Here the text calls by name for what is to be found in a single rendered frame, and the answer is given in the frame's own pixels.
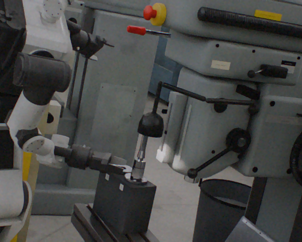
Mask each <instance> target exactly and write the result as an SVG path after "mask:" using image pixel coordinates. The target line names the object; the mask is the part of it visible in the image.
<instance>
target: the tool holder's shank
mask: <svg viewBox="0 0 302 242"><path fill-rule="evenodd" d="M147 141H148V136H144V135H142V138H141V143H140V147H139V151H138V154H137V157H138V158H137V159H138V160H143V159H144V158H145V151H146V146H147Z"/></svg>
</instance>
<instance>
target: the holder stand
mask: <svg viewBox="0 0 302 242"><path fill-rule="evenodd" d="M115 166H118V167H121V168H123V173H122V174H120V173H111V172H106V173H101V172H100V173H99V177H98V182H97V189H96V194H95V199H94V203H93V207H92V210H93V211H94V212H96V213H97V214H98V215H99V216H101V217H102V218H103V219H104V220H105V221H106V222H107V223H109V224H110V225H111V226H112V227H114V228H115V229H116V230H117V231H118V232H119V233H120V234H131V233H139V232H146V231H147V230H148V226H149V221H150V216H151V211H152V207H153V202H154V198H155V193H156V188H157V186H156V185H154V184H153V183H151V182H150V181H148V179H147V178H146V177H145V176H143V178H142V179H140V180H137V179H134V178H132V177H131V176H130V175H131V172H132V168H130V167H128V166H123V165H115Z"/></svg>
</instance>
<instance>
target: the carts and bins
mask: <svg viewBox="0 0 302 242"><path fill-rule="evenodd" d="M200 189H201V191H200V197H199V200H198V202H199V203H198V206H197V212H196V218H195V224H194V230H193V239H192V242H225V241H226V239H227V238H228V237H229V235H230V234H231V232H232V231H233V229H234V228H235V226H236V225H237V224H238V222H239V221H240V220H241V218H242V217H243V216H244V214H245V210H246V207H247V203H248V199H249V195H250V190H251V186H248V185H246V184H242V183H239V182H237V181H230V180H224V179H208V180H204V181H202V186H201V187H200Z"/></svg>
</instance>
